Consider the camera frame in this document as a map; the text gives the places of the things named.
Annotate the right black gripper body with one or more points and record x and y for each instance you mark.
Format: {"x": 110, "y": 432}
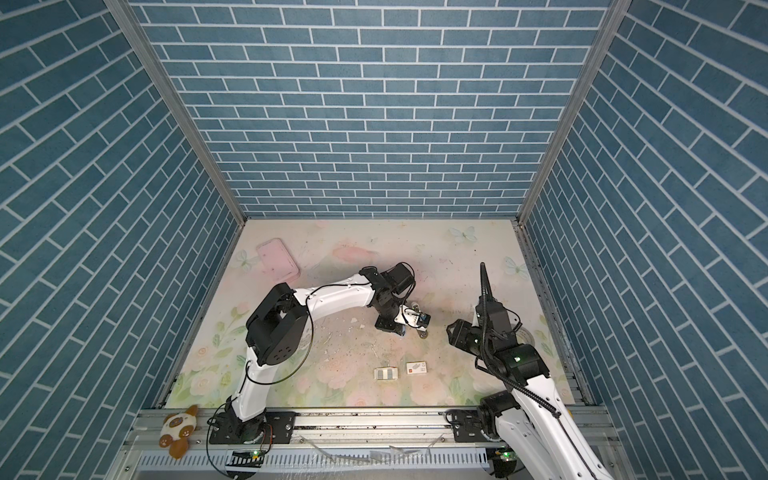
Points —
{"x": 487, "y": 348}

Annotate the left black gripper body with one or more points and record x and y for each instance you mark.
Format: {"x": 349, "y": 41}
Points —
{"x": 392, "y": 306}

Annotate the staple box tray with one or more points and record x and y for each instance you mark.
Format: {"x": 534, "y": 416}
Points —
{"x": 386, "y": 373}

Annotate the white staple box sleeve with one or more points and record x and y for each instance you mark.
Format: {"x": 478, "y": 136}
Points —
{"x": 416, "y": 368}

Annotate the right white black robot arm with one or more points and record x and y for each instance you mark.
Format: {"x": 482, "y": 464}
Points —
{"x": 529, "y": 416}

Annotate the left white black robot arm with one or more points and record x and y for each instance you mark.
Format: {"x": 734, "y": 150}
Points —
{"x": 285, "y": 316}

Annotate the clear tape roll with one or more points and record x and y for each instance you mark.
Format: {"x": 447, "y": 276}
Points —
{"x": 524, "y": 336}

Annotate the brown white plush toy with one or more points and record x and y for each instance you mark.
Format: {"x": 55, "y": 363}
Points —
{"x": 176, "y": 430}

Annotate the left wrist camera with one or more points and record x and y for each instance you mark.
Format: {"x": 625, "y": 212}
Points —
{"x": 414, "y": 318}

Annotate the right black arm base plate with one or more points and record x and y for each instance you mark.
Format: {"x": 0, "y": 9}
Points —
{"x": 470, "y": 426}

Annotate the aluminium front rail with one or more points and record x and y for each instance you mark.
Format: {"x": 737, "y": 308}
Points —
{"x": 400, "y": 430}

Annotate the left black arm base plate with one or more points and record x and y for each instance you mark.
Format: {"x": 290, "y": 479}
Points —
{"x": 270, "y": 427}

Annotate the white perforated cable duct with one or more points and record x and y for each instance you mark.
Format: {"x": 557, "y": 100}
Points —
{"x": 306, "y": 461}

